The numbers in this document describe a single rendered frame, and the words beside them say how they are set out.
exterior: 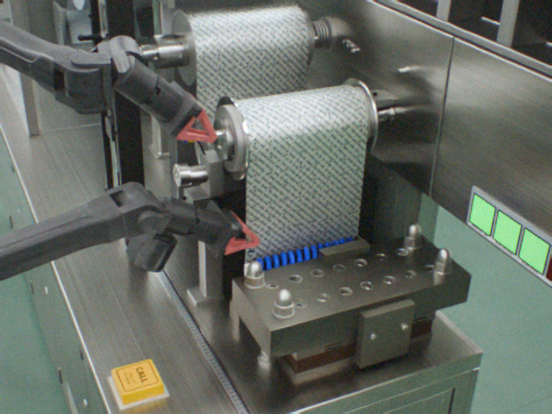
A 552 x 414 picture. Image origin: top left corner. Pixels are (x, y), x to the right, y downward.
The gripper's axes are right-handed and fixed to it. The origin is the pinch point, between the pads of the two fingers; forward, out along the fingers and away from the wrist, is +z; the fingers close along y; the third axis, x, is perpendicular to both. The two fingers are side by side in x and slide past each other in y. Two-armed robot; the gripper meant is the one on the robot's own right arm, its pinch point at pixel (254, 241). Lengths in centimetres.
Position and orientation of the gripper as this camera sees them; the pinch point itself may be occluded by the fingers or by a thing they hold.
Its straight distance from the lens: 134.1
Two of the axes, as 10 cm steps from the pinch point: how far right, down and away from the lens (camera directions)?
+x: 4.7, -8.5, -2.3
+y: 4.3, 4.5, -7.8
